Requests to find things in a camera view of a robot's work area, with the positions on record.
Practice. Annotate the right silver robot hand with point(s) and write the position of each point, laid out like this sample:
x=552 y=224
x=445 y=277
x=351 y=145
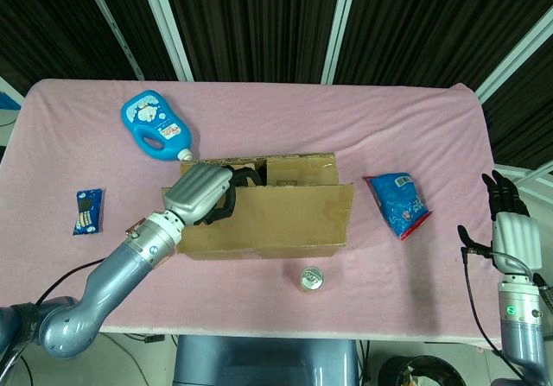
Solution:
x=518 y=239

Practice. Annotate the brown cardboard shipping box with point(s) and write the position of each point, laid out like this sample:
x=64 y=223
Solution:
x=281 y=222

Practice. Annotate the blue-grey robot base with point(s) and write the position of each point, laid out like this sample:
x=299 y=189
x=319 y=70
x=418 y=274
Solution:
x=259 y=360

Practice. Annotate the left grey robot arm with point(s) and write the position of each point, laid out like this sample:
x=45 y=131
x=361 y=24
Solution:
x=108 y=273

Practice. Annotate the blue snack bag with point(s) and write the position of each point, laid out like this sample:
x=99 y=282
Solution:
x=397 y=200

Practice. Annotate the black waste bin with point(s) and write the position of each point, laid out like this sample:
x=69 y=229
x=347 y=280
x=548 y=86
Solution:
x=393 y=375

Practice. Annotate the yellow drink can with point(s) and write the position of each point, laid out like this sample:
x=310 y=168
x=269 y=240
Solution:
x=311 y=279

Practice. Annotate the pink table cloth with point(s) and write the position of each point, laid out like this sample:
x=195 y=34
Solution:
x=302 y=114

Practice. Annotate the black power adapter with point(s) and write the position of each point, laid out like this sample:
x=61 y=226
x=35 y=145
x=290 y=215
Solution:
x=154 y=339

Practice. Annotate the blue detergent bottle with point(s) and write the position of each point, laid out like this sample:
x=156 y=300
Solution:
x=147 y=114

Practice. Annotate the blue cookie packet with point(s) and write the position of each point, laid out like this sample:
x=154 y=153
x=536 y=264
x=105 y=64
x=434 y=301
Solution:
x=88 y=211

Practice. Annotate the white side shelf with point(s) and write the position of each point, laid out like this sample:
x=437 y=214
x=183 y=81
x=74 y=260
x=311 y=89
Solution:
x=10 y=87

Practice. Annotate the white low frame rail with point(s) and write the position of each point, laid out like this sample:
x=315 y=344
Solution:
x=533 y=172

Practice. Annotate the white frame post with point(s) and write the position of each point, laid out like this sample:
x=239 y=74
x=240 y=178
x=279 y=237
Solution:
x=340 y=25
x=168 y=25
x=514 y=60

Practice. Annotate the thin grey frame post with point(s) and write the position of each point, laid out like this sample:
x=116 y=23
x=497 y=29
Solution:
x=113 y=25

